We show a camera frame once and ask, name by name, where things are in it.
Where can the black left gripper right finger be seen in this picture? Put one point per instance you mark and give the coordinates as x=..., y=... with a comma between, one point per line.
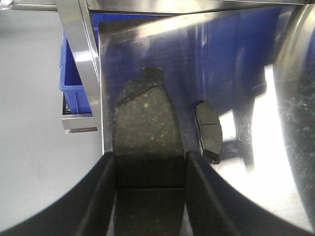
x=215, y=208

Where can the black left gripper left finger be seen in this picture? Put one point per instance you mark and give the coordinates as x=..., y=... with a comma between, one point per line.
x=83, y=211

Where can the second-left grey brake pad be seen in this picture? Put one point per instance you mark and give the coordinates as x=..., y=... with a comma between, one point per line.
x=210, y=131

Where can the blue bin below rack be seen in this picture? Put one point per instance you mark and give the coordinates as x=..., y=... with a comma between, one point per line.
x=126, y=62

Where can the stainless steel rack frame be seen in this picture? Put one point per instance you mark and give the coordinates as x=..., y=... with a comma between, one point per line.
x=75, y=16

